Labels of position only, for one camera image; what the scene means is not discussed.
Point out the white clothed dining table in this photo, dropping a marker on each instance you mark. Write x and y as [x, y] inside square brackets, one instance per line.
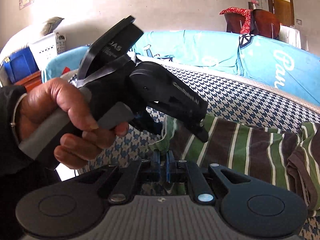
[293, 37]

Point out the person left hand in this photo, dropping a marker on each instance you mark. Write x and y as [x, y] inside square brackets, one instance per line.
[109, 110]

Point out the grey striped pillow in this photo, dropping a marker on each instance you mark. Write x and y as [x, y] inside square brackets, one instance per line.
[50, 25]

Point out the blue plastic storage bin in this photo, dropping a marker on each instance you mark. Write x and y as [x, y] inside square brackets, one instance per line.
[20, 64]

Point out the dark wooden dining chair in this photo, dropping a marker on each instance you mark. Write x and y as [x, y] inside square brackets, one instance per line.
[265, 23]

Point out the green brown striped shirt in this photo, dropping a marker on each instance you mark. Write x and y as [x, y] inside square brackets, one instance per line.
[284, 159]

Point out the red patterned cloth on chair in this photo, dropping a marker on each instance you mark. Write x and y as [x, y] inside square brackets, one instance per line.
[238, 20]

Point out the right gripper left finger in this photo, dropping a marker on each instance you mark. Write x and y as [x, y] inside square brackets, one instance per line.
[75, 206]

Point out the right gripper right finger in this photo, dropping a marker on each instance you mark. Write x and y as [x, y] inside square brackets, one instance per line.
[247, 205]

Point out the blue printed sofa back cover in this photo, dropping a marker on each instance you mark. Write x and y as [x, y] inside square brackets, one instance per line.
[268, 61]

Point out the houndstooth sofa seat cushion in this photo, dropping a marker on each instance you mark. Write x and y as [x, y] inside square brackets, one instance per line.
[229, 100]

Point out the person left forearm black sleeve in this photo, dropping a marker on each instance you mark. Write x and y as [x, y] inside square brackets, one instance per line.
[19, 174]

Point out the white plastic storage basket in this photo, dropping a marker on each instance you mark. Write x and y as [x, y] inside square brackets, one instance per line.
[47, 48]

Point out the wooden side cabinet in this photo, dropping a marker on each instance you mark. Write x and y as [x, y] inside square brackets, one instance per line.
[31, 81]

